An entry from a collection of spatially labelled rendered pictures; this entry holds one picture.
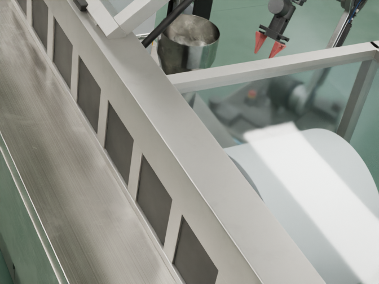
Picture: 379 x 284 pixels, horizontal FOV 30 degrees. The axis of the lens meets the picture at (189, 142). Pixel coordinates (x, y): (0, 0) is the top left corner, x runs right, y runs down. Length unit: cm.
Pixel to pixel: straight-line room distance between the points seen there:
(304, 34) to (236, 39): 51
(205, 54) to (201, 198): 63
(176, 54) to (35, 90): 32
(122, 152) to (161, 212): 16
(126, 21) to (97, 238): 39
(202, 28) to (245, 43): 296
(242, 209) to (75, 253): 33
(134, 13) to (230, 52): 323
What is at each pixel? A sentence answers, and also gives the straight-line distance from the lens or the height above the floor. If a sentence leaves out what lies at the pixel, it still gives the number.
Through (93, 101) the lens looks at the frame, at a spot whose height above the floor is 152.
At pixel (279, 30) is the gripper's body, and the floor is 114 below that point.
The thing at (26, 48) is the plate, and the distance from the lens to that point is 167.
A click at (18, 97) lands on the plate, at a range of 151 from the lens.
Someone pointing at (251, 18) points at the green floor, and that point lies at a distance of 494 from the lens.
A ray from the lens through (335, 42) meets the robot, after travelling 357.
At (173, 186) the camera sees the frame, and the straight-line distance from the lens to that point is 109.
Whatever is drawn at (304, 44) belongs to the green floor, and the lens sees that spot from 480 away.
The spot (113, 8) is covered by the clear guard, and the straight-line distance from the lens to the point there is 136.
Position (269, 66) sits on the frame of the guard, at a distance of 142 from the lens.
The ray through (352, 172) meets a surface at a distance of 124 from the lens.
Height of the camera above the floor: 234
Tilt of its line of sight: 39 degrees down
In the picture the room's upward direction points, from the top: 11 degrees clockwise
